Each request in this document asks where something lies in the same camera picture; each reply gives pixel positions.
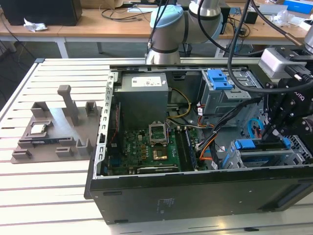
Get CPU socket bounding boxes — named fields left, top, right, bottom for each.
left=151, top=145, right=169, bottom=162

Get metal socket cover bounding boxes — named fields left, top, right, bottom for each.
left=148, top=121, right=169, bottom=146

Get black graphics card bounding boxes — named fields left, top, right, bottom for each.
left=135, top=165, right=179, bottom=174

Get flat silver box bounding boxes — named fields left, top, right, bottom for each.
left=258, top=3, right=288, bottom=17

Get large black box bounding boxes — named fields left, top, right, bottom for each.
left=0, top=0, right=83, bottom=26

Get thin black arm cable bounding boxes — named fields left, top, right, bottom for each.
left=147, top=0, right=172, bottom=49

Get black cable with brown sleeve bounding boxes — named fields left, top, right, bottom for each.
left=251, top=0, right=305, bottom=47

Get black computer tower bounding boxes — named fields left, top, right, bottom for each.
left=219, top=6, right=232, bottom=35

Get clear plastic bags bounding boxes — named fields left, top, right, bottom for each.
left=266, top=9, right=298, bottom=28

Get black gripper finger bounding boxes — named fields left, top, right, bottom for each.
left=260, top=82, right=285, bottom=143
left=270, top=102, right=313, bottom=143

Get blue plastic drive latch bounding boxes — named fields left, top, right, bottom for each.
left=206, top=69, right=233, bottom=91

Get small black box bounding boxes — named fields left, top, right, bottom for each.
left=244, top=11, right=259, bottom=24

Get blue wire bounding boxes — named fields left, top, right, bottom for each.
left=247, top=118, right=264, bottom=140

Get thick black cable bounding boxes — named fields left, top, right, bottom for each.
left=226, top=0, right=313, bottom=95

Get black PC case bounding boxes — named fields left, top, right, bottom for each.
left=84, top=57, right=313, bottom=225

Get crumpled white paper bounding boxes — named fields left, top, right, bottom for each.
left=23, top=17, right=48, bottom=32

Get black wire bundle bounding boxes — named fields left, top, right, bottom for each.
left=195, top=97, right=263, bottom=150

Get metal drive cage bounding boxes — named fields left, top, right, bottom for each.
left=199, top=70, right=266, bottom=116

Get green motherboard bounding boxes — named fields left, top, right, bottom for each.
left=107, top=128, right=203, bottom=176

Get grey power supply unit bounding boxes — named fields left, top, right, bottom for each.
left=113, top=72, right=169, bottom=123

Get wooden desk with white legs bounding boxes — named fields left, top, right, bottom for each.
left=217, top=2, right=313, bottom=47
left=0, top=7, right=154, bottom=58

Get silver CPU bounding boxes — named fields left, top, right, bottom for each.
left=29, top=124, right=47, bottom=136

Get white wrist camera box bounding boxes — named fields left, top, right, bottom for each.
left=258, top=47, right=313, bottom=79

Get black RAM slot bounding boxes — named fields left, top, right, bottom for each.
left=175, top=128, right=188, bottom=172

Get installed RAM stick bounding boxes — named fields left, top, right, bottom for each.
left=184, top=129, right=198, bottom=171

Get yellow wire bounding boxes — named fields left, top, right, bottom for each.
left=168, top=89, right=192, bottom=120

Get blue cardboard box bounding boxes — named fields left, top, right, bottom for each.
left=283, top=0, right=313, bottom=12

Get locking lever wire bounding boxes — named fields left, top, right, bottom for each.
left=165, top=120, right=171, bottom=145

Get metal disk bay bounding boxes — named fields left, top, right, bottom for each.
left=224, top=138, right=306, bottom=169

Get hard disk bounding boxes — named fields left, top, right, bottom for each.
left=227, top=136, right=292, bottom=168

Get grey parts rack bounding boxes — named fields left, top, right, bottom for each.
left=11, top=84, right=102, bottom=165

